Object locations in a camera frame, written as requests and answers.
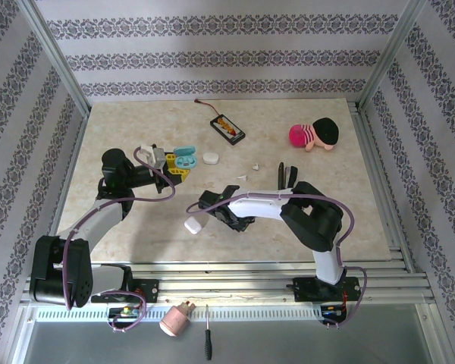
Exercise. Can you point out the blue earbud case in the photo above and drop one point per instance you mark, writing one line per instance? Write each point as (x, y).
(186, 151)

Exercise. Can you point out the white oval earbud case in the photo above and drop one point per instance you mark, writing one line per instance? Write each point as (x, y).
(211, 158)

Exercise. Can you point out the white square earbud case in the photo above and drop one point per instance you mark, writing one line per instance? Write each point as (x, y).
(192, 228)

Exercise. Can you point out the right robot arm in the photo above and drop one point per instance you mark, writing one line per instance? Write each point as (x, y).
(311, 223)

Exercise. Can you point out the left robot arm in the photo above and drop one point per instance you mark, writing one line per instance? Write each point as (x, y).
(60, 265)

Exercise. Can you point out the black balance charging board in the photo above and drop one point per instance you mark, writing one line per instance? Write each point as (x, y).
(227, 130)

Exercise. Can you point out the black folding clip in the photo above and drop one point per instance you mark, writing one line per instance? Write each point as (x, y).
(281, 176)

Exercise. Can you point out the pink plush doll black hat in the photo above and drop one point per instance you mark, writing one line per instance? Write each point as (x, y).
(326, 130)

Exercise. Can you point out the pink cylinder plug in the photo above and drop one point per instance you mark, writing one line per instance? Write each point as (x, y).
(174, 320)

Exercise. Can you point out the small circuit board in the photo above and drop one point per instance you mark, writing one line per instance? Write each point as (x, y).
(331, 311)
(126, 311)

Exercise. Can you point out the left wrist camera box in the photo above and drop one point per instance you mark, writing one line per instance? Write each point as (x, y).
(157, 156)

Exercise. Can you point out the aluminium side rail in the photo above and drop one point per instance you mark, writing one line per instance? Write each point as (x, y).
(368, 151)
(74, 151)

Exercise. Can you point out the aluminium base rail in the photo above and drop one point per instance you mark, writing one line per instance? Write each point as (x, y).
(231, 288)

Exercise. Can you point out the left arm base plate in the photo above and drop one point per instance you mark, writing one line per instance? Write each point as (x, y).
(149, 290)

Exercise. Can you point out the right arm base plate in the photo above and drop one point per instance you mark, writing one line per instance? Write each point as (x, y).
(303, 290)

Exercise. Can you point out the aluminium frame post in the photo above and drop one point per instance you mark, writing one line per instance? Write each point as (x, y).
(57, 57)
(390, 57)

